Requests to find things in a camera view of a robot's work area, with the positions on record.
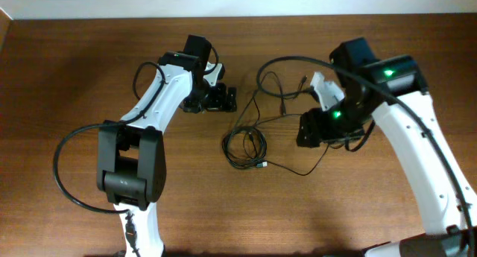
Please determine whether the thin black USB cable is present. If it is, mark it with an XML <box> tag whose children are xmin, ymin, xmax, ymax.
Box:
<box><xmin>234</xmin><ymin>70</ymin><xmax>331</xmax><ymax>177</ymax></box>

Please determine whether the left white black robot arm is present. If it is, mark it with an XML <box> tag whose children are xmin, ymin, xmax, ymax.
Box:
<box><xmin>97</xmin><ymin>35</ymin><xmax>237</xmax><ymax>256</ymax></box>

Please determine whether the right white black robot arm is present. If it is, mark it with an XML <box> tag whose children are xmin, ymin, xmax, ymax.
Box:
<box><xmin>297</xmin><ymin>38</ymin><xmax>476</xmax><ymax>256</ymax></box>

